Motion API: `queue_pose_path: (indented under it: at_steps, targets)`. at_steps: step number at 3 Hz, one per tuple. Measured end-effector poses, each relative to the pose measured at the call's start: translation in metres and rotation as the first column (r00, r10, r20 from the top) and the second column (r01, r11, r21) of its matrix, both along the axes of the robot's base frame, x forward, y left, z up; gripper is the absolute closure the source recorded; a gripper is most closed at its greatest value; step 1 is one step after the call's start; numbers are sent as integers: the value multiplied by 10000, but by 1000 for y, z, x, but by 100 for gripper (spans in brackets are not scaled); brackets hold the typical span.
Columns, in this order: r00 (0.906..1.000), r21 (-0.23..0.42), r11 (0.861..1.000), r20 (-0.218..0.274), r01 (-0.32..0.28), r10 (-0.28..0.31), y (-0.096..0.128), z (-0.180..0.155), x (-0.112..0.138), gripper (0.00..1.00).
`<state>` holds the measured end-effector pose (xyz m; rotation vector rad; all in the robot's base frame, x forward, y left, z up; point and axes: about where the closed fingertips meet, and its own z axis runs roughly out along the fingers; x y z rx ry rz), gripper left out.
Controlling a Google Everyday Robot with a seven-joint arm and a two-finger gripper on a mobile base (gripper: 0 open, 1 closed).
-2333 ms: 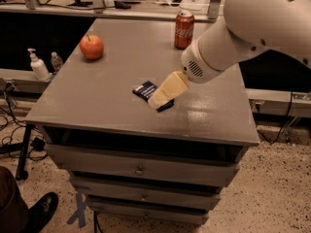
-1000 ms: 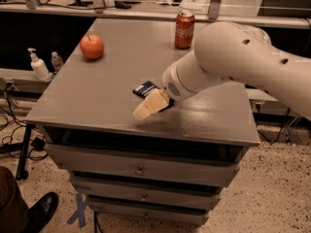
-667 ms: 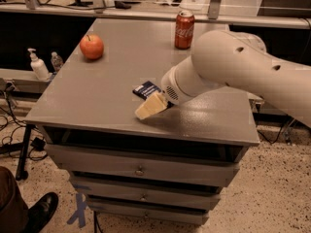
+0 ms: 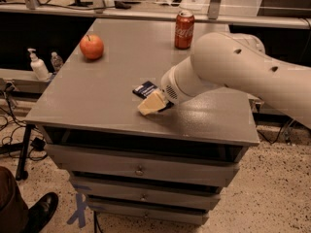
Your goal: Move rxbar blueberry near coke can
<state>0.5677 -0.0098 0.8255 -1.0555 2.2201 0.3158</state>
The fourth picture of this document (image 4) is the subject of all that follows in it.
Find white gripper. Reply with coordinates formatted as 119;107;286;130
138;57;220;116

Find blue rxbar blueberry wrapper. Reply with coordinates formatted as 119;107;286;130
132;81;158;99

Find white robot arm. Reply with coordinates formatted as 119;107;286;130
138;32;311;128

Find red coke can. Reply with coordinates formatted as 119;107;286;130
175;10;194;50

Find top grey drawer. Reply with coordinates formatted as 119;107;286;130
46;145;239;187

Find grey drawer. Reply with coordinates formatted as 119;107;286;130
46;145;239;187
86;197;208;225
70;177;220;211

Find grey drawer cabinet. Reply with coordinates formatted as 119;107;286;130
24;17;260;226

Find red apple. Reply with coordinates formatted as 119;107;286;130
79;34;104;60

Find middle grey drawer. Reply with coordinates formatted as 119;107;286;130
70;177;220;211

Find small clear plastic bottle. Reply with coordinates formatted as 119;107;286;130
51;51;63;72

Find bottom grey drawer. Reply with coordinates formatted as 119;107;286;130
86;197;208;225

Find white pump sanitizer bottle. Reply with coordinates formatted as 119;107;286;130
28;49;49;81

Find blue tape cross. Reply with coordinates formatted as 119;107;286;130
66;191;93;229

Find black table leg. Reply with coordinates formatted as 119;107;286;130
16;124;34;181

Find black leather shoe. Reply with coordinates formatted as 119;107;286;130
23;192;58;233

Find brown trouser leg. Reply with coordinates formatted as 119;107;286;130
0;166;28;233

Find black floor cables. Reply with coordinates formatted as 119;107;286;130
0;81;50;162

